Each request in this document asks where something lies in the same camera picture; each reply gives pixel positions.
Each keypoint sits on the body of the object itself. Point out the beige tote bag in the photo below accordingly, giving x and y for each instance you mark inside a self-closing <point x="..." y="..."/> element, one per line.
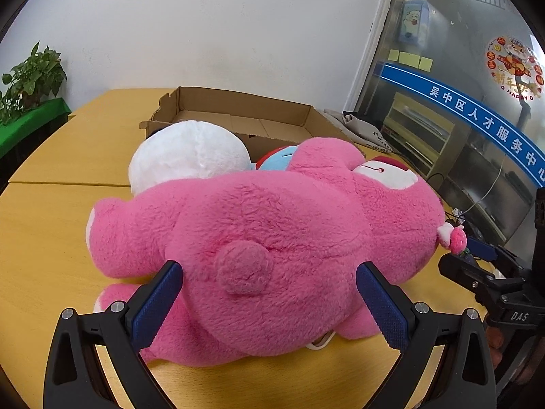
<point x="366" y="132"/>

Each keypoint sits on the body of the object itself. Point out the yellow shelf behind glass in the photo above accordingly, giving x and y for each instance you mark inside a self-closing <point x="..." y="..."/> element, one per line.
<point x="417" y="132"/>

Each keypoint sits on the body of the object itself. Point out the yellow sticky note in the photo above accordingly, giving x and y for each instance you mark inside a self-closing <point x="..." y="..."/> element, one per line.
<point x="408" y="59"/>
<point x="394" y="56"/>
<point x="425" y="63"/>

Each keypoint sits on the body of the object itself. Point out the blue glass banner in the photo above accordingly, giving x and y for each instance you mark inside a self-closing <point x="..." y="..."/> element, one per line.
<point x="468" y="110"/>

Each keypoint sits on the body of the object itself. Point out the green cloth covered stand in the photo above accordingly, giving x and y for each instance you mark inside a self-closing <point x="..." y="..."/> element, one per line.
<point x="30" y="121"/>

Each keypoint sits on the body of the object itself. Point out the green potted plant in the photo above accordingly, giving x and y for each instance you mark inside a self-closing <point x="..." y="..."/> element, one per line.
<point x="36" y="74"/>

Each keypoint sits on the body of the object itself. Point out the cardboard box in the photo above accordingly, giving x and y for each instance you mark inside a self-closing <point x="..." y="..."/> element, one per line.
<point x="238" y="108"/>

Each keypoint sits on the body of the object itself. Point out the cartoon carton window sticker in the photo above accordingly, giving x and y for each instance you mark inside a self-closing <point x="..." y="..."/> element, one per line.
<point x="413" y="23"/>

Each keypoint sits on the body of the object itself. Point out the blue and white plush toy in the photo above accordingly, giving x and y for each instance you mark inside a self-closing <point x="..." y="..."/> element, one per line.
<point x="187" y="153"/>

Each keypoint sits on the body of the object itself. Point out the pink plush bear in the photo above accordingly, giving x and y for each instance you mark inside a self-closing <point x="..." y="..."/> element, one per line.
<point x="276" y="230"/>

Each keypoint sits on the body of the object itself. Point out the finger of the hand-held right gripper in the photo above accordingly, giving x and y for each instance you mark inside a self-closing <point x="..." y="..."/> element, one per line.
<point x="462" y="272"/>
<point x="485" y="250"/>

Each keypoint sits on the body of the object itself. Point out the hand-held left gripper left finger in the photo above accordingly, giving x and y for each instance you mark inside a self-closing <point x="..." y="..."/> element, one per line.
<point x="156" y="304"/>

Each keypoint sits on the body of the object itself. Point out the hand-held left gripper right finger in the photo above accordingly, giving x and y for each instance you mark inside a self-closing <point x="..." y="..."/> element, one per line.
<point x="383" y="306"/>

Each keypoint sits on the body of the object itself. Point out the round cartoon window sticker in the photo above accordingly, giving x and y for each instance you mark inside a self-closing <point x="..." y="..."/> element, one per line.
<point x="515" y="66"/>

